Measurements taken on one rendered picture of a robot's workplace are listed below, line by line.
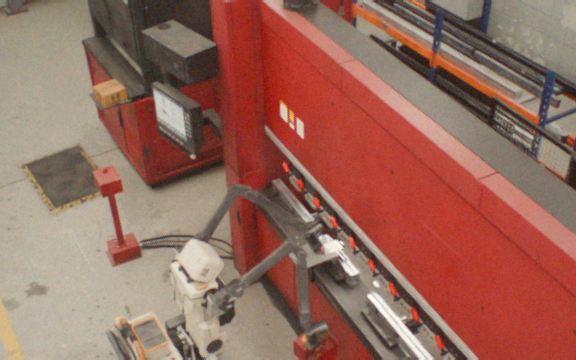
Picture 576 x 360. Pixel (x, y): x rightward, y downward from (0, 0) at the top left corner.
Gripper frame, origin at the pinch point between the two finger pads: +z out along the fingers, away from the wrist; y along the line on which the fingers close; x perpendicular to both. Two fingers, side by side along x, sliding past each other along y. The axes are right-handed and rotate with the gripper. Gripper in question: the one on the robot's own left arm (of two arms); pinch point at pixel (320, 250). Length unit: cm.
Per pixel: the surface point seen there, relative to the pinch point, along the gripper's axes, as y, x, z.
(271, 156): 86, -14, -6
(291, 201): 55, -5, 8
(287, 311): 45, 46, 85
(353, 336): -48, 16, 22
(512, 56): 76, -198, 54
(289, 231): 38.2, 8.0, 11.5
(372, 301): -46.5, -5.3, 8.0
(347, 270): -18.6, -5.3, 7.8
